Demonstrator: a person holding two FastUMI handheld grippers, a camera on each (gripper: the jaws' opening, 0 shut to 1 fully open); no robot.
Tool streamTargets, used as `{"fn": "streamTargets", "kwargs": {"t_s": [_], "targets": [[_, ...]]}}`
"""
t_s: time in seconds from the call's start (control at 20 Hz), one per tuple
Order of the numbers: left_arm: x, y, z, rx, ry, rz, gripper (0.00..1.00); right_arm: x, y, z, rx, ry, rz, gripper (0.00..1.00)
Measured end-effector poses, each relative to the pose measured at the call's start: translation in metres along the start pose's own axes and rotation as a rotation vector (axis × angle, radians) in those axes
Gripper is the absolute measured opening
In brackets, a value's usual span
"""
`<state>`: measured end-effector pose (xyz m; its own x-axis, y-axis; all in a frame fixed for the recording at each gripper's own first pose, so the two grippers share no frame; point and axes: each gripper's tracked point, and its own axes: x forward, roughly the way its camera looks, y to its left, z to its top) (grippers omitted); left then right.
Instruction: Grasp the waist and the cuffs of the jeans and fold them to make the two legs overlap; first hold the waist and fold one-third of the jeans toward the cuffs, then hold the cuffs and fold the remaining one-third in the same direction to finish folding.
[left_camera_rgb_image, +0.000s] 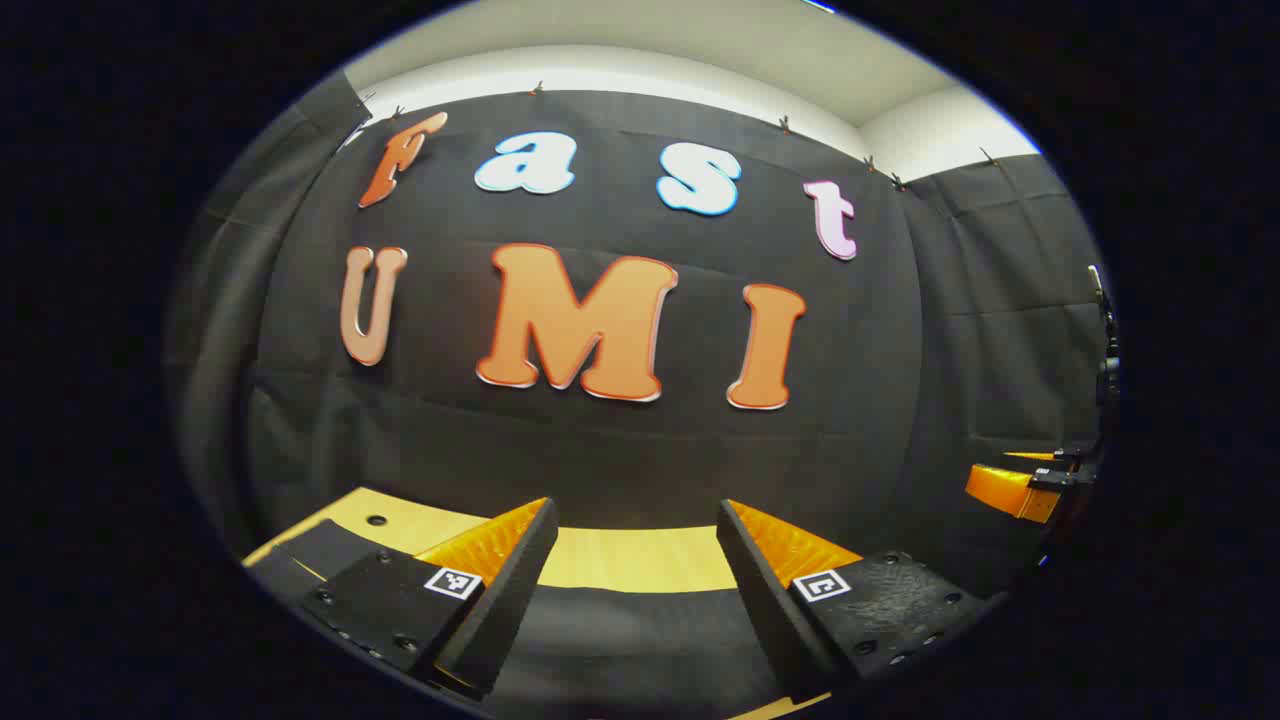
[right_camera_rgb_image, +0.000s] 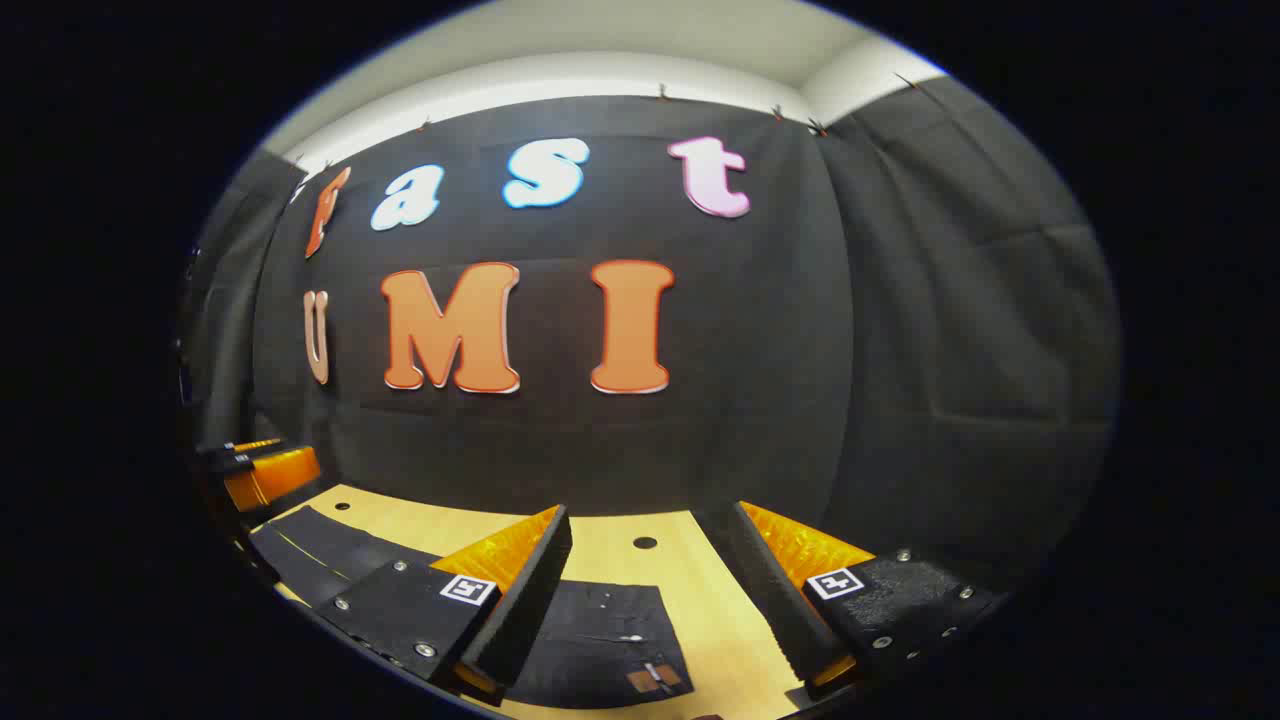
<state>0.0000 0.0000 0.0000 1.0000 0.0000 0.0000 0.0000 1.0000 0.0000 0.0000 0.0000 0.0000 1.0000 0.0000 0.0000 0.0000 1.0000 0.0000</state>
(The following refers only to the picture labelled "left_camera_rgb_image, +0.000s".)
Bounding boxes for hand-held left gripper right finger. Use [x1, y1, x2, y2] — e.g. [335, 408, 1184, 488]
[716, 499, 1004, 704]

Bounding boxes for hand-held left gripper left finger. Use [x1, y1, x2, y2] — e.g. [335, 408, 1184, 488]
[303, 497, 559, 698]

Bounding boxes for dark jeans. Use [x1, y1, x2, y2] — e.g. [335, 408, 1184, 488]
[245, 518, 801, 719]

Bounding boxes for black backdrop cloth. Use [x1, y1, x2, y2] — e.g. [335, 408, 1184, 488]
[165, 70, 1116, 601]

